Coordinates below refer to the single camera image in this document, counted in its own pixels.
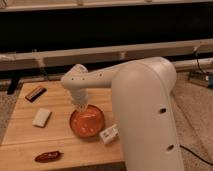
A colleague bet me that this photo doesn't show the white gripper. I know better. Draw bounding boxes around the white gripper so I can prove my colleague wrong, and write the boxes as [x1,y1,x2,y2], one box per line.
[70,89,88,112]

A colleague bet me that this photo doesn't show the orange ceramic bowl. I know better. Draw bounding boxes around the orange ceramic bowl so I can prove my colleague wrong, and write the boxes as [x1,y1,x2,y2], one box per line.
[69,105,105,138]

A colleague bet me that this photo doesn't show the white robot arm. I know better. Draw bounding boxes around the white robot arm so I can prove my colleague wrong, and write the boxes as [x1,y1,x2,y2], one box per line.
[61,57,184,171]

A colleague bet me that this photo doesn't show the white plastic bottle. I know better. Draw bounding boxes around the white plastic bottle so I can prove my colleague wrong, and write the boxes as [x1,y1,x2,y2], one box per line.
[99,124,118,144]

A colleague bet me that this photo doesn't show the white sponge block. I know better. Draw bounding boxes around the white sponge block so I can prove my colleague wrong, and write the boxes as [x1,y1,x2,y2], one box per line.
[32,108,51,127]

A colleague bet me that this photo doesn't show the black brown rectangular bar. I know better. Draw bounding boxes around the black brown rectangular bar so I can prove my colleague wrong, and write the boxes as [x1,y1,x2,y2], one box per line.
[25,86,47,102]

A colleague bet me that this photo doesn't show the grey device on floor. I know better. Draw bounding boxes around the grey device on floor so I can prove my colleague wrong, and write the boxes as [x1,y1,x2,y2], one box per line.
[188,71,213,89]

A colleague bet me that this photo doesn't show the black floor cable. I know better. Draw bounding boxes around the black floor cable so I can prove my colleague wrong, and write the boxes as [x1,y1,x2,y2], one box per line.
[179,143,213,167]

